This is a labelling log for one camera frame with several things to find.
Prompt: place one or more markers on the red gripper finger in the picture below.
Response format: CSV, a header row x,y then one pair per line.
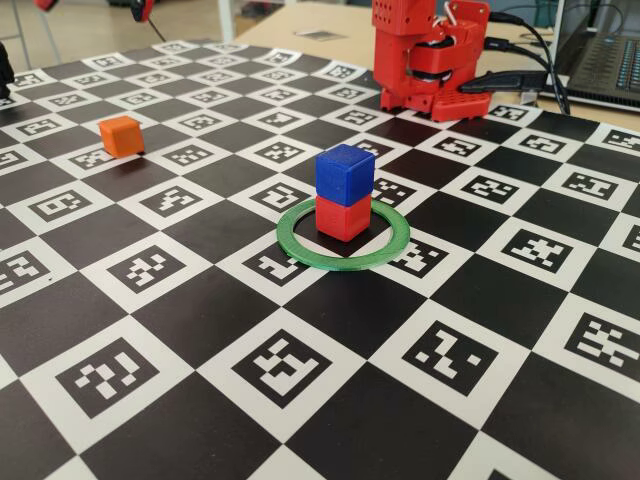
x,y
141,10
45,4

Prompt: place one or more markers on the blue cube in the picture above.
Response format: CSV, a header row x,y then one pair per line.
x,y
345,175

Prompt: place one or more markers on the red cube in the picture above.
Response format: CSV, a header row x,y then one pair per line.
x,y
342,220

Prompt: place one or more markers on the red robot base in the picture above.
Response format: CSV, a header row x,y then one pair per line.
x,y
460,106

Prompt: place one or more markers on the orange cube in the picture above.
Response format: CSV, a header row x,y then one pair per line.
x,y
120,137

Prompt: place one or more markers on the grey metal chair leg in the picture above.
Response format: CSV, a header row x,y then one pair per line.
x,y
20,35
51,30

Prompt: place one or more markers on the black stand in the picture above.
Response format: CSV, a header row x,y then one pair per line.
x,y
5,70

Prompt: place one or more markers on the small grey flat card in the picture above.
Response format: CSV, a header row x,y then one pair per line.
x,y
317,34

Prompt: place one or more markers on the black white marker checkerboard mat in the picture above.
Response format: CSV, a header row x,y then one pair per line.
x,y
350,310

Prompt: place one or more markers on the grey laptop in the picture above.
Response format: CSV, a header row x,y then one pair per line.
x,y
600,60

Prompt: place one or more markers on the white metal post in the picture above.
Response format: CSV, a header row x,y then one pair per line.
x,y
226,20

